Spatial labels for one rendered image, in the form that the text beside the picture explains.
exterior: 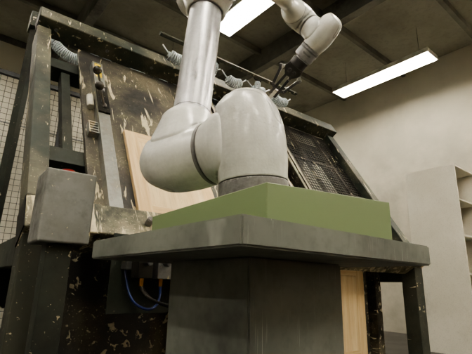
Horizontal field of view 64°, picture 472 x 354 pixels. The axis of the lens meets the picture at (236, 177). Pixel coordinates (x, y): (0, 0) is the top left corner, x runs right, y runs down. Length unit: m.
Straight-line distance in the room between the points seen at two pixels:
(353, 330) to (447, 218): 2.76
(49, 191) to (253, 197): 0.57
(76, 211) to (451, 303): 4.35
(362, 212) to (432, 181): 4.30
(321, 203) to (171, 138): 0.41
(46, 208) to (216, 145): 0.44
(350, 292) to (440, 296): 2.61
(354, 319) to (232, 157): 1.79
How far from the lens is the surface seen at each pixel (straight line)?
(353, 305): 2.42
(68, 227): 1.01
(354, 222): 0.74
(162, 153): 0.91
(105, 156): 1.51
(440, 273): 4.92
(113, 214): 1.30
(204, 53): 1.10
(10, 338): 1.22
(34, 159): 1.38
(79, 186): 1.03
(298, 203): 0.62
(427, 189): 5.06
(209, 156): 0.82
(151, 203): 1.45
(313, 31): 1.70
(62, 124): 1.73
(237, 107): 0.81
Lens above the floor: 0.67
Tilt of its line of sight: 16 degrees up
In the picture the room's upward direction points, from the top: 1 degrees clockwise
